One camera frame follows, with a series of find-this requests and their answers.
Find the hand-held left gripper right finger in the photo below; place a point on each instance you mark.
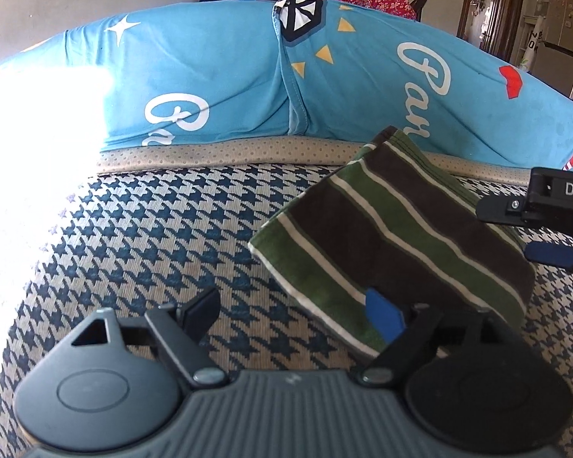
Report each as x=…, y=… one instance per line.
x=384, y=315

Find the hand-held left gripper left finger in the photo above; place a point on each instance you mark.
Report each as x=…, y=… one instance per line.
x=200, y=310

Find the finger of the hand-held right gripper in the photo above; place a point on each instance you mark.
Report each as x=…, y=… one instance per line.
x=504, y=210
x=554, y=254

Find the green brown striped shirt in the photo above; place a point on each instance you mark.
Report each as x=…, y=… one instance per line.
x=387, y=229

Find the houndstooth patterned bed cover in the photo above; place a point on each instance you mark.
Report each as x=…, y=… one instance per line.
x=148, y=248

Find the blue cushion with heart print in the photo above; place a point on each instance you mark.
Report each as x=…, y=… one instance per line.
x=387, y=86

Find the silver refrigerator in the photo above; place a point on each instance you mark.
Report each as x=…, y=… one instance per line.
x=568, y=19

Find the blue printed bedsheet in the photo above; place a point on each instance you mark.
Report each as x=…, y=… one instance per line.
x=196, y=71

